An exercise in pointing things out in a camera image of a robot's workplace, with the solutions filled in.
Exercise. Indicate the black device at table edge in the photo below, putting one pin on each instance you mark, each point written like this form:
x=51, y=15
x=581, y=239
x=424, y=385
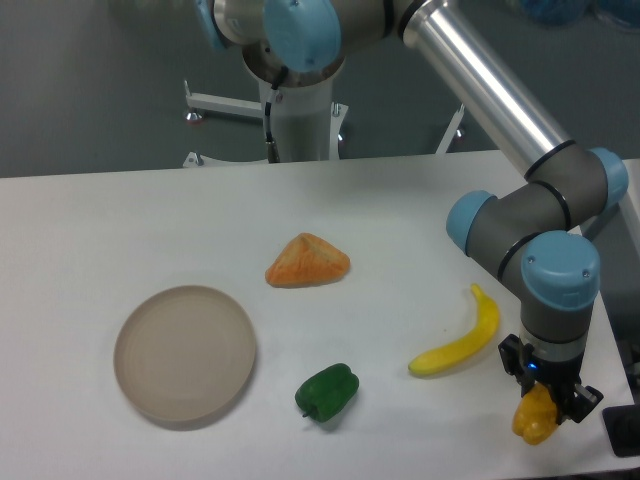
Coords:
x=622, y=426

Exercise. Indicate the green bell pepper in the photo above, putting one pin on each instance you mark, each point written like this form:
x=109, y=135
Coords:
x=325, y=394

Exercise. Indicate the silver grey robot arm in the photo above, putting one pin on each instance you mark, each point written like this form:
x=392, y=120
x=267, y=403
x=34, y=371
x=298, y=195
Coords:
x=525, y=240

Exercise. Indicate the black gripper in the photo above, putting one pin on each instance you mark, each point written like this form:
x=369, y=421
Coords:
x=556, y=365

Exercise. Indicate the orange triangular pastry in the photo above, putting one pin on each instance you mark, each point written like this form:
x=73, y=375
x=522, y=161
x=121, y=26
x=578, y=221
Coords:
x=307, y=260

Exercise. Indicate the yellow banana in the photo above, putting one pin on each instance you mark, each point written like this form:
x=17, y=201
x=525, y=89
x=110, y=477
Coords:
x=450, y=355

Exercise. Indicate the blue object top right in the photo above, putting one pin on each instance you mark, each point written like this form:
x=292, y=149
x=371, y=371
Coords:
x=623, y=15

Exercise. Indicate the beige round plate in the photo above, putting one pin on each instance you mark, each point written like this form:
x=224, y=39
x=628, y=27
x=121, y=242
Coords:
x=184, y=356

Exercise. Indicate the yellow bell pepper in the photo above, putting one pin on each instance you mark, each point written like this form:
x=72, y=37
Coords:
x=535, y=418

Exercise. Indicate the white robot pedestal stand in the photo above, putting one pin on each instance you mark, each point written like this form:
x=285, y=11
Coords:
x=383, y=102

